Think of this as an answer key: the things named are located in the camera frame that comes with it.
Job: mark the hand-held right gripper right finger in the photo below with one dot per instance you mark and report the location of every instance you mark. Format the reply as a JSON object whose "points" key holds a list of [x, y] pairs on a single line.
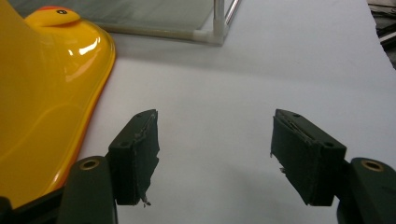
{"points": [[306, 161]]}

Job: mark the chrome metal rod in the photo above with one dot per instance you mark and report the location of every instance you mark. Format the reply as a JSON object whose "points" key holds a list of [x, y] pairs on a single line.
{"points": [[233, 11]]}

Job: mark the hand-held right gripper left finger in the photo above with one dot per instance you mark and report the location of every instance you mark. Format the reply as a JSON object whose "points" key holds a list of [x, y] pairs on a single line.
{"points": [[130, 161]]}

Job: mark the yellow plastic duck tub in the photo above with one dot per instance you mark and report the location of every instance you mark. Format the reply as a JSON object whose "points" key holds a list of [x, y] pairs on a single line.
{"points": [[40, 102]]}

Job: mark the dark equipment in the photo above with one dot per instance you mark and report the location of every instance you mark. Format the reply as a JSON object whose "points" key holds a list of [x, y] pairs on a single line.
{"points": [[384, 28]]}

